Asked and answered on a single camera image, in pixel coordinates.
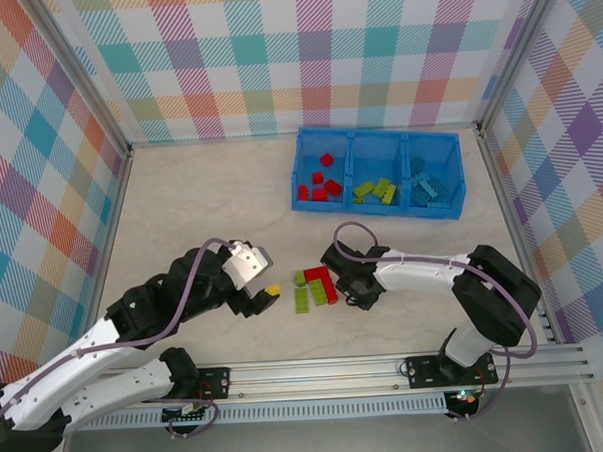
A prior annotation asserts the blue three-compartment bin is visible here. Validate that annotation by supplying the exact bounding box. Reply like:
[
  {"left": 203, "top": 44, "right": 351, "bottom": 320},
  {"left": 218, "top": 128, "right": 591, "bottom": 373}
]
[{"left": 286, "top": 119, "right": 468, "bottom": 228}]

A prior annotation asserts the small circuit board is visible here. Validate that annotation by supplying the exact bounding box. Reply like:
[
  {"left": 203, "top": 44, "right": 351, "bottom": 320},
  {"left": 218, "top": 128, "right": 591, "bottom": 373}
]
[
  {"left": 446, "top": 387, "right": 482, "bottom": 417},
  {"left": 161, "top": 402, "right": 211, "bottom": 426}
]

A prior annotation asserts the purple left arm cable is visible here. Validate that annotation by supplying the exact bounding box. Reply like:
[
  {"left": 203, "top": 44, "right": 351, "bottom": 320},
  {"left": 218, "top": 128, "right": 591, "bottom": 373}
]
[{"left": 0, "top": 237, "right": 250, "bottom": 452}]

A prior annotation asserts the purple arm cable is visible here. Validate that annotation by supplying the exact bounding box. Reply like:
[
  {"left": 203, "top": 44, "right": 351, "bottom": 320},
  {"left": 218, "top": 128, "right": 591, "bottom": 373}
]
[
  {"left": 0, "top": 237, "right": 250, "bottom": 452},
  {"left": 332, "top": 214, "right": 544, "bottom": 428}
]

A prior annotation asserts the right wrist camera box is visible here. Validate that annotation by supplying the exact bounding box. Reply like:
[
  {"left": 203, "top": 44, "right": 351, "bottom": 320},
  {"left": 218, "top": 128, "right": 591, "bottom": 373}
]
[{"left": 319, "top": 241, "right": 365, "bottom": 279}]

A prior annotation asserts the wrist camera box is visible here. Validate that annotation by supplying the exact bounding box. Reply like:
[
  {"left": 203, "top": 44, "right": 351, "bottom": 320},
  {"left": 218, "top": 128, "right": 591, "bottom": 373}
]
[
  {"left": 319, "top": 241, "right": 365, "bottom": 279},
  {"left": 220, "top": 240, "right": 275, "bottom": 290}
]

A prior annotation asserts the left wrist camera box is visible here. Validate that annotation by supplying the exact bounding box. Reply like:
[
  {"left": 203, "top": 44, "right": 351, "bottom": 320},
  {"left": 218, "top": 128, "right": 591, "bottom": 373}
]
[{"left": 220, "top": 240, "right": 275, "bottom": 290}]

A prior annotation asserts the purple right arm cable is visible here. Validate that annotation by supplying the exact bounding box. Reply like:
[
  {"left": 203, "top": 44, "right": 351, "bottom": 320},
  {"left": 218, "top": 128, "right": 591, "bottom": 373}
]
[{"left": 332, "top": 214, "right": 544, "bottom": 428}]

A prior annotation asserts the aluminium frame rail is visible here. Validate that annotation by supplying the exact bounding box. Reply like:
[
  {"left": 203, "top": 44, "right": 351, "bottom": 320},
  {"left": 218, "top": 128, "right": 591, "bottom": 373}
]
[{"left": 41, "top": 342, "right": 598, "bottom": 411}]

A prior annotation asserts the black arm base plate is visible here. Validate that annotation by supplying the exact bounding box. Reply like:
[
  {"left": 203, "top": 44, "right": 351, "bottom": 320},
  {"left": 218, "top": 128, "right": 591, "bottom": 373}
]
[
  {"left": 190, "top": 366, "right": 234, "bottom": 403},
  {"left": 404, "top": 352, "right": 500, "bottom": 391}
]

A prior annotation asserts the aluminium side rail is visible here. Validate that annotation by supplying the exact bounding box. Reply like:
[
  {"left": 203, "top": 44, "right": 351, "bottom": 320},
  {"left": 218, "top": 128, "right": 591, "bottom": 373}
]
[
  {"left": 474, "top": 119, "right": 563, "bottom": 347},
  {"left": 65, "top": 145, "right": 144, "bottom": 372}
]

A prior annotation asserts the white slotted cable duct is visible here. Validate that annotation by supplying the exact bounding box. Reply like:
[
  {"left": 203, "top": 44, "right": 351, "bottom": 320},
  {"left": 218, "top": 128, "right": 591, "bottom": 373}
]
[{"left": 68, "top": 397, "right": 449, "bottom": 431}]

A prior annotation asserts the aluminium corner post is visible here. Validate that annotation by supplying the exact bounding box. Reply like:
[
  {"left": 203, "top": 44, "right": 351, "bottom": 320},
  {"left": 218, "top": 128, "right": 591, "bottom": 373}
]
[
  {"left": 25, "top": 0, "right": 134, "bottom": 162},
  {"left": 471, "top": 0, "right": 577, "bottom": 134}
]

